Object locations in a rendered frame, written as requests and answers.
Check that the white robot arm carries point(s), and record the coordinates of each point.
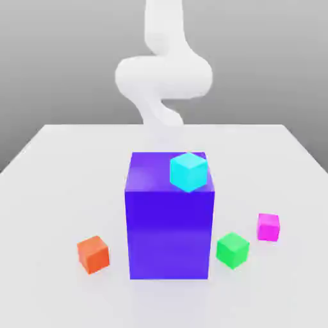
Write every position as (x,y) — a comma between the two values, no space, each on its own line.
(164,77)

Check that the small cyan cube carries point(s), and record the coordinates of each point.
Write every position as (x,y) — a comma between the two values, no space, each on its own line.
(188,171)

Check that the small green cube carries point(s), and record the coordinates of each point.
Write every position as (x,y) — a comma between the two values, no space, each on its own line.
(232,251)

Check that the small orange cube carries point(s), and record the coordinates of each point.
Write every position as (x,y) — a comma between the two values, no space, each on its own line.
(93,255)

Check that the small magenta cube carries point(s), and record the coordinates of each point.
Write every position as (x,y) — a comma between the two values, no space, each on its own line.
(268,227)

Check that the large purple box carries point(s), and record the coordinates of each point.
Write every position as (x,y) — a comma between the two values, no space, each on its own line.
(166,230)

